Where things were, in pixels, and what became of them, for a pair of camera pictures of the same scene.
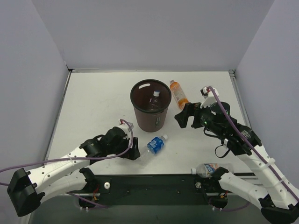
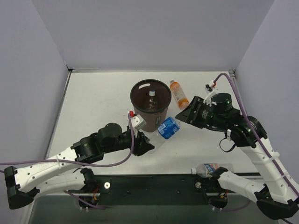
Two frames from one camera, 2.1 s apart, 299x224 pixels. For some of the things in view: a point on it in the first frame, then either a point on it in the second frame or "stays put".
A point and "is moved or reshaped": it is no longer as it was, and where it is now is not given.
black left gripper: x=131 y=148 to x=139 y=143
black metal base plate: x=156 y=189 stays put
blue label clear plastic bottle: x=153 y=147 is moved or reshaped
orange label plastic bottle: x=178 y=94 stays put
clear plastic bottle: x=153 y=101 is moved or reshaped
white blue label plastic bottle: x=205 y=170 stays put
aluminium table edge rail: x=233 y=75 stays put
